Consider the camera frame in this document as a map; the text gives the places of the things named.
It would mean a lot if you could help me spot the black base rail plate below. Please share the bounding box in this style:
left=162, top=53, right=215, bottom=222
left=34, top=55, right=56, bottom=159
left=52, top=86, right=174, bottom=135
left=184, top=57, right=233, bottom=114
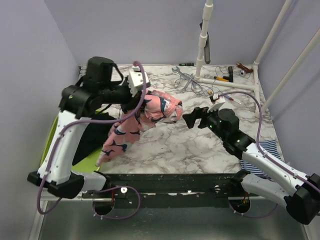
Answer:
left=82, top=172, right=246, bottom=209

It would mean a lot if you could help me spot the purple cable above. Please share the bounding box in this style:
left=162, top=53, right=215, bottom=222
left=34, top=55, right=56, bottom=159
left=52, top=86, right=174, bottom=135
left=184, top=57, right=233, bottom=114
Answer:
left=36, top=60, right=147, bottom=221
left=218, top=91, right=320, bottom=218

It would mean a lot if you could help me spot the pink patterned garment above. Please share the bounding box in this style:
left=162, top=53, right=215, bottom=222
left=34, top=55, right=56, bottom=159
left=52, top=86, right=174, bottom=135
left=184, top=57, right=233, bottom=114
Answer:
left=96, top=89, right=183, bottom=167

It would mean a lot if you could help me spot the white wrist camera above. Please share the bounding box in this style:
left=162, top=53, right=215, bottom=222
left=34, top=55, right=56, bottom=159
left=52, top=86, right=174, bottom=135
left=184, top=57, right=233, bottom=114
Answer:
left=207, top=94, right=226, bottom=113
left=127, top=66, right=144, bottom=97

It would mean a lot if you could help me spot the green black precision screwdriver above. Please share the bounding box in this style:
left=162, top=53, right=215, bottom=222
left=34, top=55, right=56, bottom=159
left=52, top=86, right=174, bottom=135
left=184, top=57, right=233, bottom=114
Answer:
left=178, top=62, right=195, bottom=66

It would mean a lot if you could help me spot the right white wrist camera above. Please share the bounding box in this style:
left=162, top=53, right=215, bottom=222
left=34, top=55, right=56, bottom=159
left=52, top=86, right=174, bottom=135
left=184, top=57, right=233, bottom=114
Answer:
left=207, top=94, right=226, bottom=113

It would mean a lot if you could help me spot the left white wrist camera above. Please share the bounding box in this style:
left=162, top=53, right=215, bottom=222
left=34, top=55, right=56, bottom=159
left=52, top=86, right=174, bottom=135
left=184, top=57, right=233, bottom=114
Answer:
left=127, top=66, right=144, bottom=97

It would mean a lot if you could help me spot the white PVC pipe stand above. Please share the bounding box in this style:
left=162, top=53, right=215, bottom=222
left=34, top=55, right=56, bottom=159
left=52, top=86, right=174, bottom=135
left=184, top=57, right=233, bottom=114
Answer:
left=194, top=0, right=261, bottom=101

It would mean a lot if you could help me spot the chrome combination wrench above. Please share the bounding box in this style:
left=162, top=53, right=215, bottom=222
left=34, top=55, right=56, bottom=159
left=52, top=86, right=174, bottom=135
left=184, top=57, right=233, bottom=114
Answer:
left=171, top=66, right=190, bottom=81

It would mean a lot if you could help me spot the lime green laundry basket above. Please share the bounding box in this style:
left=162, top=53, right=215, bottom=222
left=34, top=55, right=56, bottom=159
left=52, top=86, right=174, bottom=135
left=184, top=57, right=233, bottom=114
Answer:
left=37, top=110, right=113, bottom=176

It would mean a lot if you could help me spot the blue red handled screwdriver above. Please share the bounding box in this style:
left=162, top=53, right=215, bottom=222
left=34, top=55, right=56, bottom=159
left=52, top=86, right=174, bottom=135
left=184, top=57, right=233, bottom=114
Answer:
left=225, top=95, right=242, bottom=105

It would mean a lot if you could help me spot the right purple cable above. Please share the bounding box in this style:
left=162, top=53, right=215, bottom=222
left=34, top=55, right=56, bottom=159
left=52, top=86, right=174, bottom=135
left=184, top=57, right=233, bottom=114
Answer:
left=218, top=91, right=320, bottom=218

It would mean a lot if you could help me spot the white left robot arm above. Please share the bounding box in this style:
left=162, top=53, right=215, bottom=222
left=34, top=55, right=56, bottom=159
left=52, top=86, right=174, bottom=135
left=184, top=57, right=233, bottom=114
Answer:
left=27, top=56, right=150, bottom=199

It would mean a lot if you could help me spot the blue white striped garment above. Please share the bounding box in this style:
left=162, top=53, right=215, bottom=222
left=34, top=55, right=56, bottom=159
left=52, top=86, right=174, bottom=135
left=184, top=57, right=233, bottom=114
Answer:
left=239, top=140, right=288, bottom=181

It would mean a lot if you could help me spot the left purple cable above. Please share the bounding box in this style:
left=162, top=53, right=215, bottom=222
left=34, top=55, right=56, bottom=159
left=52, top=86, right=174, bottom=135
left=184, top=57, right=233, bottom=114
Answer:
left=36, top=60, right=147, bottom=221

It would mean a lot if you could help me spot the black garment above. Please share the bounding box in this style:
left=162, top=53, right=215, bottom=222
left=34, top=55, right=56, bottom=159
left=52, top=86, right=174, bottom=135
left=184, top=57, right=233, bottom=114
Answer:
left=72, top=123, right=113, bottom=166

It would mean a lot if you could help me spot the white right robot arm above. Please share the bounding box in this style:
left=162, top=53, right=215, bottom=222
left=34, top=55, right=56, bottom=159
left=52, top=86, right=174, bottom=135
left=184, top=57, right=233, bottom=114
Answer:
left=182, top=107, right=320, bottom=225

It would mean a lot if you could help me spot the black T-shaped tool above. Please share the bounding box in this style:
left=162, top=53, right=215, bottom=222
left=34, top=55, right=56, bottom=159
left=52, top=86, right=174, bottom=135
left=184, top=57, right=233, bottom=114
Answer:
left=223, top=66, right=234, bottom=83

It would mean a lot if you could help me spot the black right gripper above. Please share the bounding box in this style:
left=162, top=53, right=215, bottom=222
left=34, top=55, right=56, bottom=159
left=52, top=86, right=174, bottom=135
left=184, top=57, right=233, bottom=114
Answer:
left=182, top=103, right=228, bottom=141

